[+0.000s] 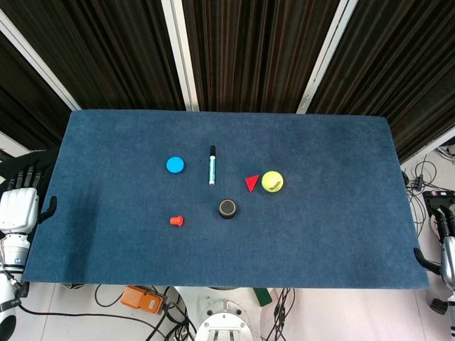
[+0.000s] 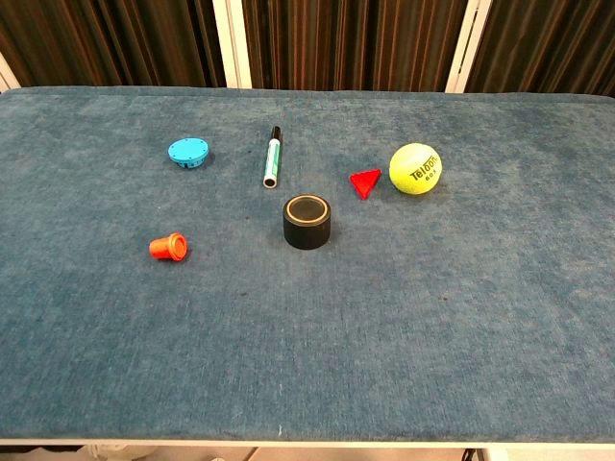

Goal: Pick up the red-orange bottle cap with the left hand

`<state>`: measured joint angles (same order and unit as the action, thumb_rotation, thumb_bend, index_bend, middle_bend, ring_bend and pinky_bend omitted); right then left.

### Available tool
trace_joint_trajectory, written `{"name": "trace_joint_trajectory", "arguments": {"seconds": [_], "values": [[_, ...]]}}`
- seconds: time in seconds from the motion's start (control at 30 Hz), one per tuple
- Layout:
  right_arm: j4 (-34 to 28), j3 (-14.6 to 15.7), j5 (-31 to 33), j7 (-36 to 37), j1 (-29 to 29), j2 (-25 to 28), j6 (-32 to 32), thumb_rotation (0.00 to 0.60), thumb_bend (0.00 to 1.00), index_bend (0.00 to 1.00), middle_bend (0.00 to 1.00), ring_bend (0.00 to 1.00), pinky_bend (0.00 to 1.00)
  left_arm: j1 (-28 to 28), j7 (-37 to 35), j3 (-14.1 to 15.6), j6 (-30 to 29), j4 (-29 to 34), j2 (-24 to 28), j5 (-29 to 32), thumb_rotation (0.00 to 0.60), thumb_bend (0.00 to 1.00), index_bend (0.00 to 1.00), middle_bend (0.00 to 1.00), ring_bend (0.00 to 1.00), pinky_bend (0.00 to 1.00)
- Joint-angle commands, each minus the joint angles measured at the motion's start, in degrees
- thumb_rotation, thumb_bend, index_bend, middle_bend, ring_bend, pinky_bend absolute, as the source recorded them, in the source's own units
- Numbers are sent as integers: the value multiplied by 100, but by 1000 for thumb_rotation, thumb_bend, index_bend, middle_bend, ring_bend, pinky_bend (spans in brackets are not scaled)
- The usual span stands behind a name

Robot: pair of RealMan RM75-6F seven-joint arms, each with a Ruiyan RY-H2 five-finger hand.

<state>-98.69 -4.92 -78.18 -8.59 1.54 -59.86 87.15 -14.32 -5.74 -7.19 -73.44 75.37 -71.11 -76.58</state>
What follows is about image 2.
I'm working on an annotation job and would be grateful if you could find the black cylindrical container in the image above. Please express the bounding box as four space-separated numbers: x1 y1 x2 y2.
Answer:
282 194 333 251

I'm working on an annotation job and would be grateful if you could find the orange plastic cup piece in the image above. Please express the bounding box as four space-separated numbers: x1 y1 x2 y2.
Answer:
148 232 189 263

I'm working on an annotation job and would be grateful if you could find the red triangular block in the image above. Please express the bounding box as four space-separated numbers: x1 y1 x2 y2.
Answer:
349 168 382 200

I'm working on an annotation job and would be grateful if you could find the green white marker pen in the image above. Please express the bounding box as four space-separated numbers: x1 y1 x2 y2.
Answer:
261 125 283 189

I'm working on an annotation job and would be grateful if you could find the blue velvet table cloth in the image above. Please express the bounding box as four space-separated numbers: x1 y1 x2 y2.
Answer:
0 85 615 442

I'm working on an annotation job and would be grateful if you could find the yellow tennis ball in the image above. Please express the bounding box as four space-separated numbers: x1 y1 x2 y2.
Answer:
388 142 443 196

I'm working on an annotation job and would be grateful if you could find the blue round plastic disc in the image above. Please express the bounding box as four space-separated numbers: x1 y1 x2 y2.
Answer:
167 137 211 170

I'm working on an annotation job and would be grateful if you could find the dark brown striped curtain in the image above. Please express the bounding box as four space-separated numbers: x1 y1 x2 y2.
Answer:
0 0 615 99

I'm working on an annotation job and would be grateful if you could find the white vertical frame post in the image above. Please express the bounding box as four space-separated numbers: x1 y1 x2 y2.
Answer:
211 0 253 89
444 0 494 94
0 51 22 94

